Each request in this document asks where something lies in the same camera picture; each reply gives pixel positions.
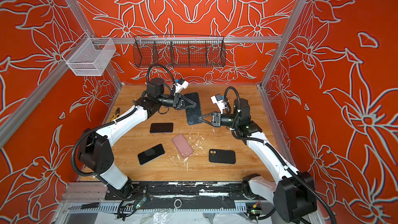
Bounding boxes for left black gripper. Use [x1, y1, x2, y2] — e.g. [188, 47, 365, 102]
[157, 95, 195, 111]

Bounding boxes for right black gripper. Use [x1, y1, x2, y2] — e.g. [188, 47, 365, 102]
[200, 112, 242, 129]

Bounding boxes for red-edged black phone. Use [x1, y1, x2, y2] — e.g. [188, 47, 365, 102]
[150, 122, 174, 133]

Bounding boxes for black phone case with holes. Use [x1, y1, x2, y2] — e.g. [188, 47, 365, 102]
[209, 149, 236, 164]

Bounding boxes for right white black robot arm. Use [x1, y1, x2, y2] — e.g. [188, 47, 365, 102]
[200, 87, 337, 224]

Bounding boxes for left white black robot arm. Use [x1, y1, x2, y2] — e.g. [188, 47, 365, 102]
[70, 77, 196, 201]

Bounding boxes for pink phone case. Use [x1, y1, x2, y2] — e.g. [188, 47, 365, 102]
[172, 134, 194, 158]

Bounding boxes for black phone near left base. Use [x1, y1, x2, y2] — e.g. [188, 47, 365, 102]
[137, 144, 165, 166]

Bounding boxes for yellow black pliers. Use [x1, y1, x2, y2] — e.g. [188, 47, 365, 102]
[111, 107, 120, 121]

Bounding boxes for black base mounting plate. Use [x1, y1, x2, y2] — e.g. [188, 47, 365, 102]
[104, 180, 271, 201]

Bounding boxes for clear plastic bin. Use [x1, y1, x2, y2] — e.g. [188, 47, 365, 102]
[62, 37, 116, 76]

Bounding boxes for black screwdriver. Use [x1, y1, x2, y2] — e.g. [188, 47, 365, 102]
[68, 202, 100, 210]

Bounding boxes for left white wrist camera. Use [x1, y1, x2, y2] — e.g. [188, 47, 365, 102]
[174, 78, 189, 94]

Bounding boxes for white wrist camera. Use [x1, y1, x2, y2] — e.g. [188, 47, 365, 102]
[210, 94, 226, 113]
[174, 78, 189, 94]

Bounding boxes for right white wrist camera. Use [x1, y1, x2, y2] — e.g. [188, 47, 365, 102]
[210, 94, 226, 113]

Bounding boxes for black wire basket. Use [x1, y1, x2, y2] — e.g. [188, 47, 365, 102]
[133, 35, 227, 68]

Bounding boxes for grey slotted cable duct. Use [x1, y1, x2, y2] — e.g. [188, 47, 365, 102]
[68, 202, 247, 215]

